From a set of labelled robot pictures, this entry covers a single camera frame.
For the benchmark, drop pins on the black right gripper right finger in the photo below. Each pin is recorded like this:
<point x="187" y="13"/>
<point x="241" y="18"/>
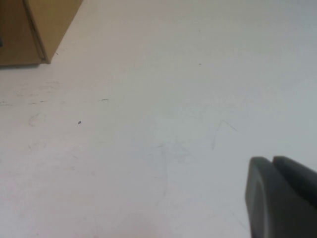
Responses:
<point x="299" y="176"/>

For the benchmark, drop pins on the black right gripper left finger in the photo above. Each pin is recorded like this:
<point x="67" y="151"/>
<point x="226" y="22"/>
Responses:
<point x="270" y="205"/>

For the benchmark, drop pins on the brown cardboard shoe box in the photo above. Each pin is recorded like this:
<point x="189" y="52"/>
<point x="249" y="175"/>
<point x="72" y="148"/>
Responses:
<point x="37" y="27"/>

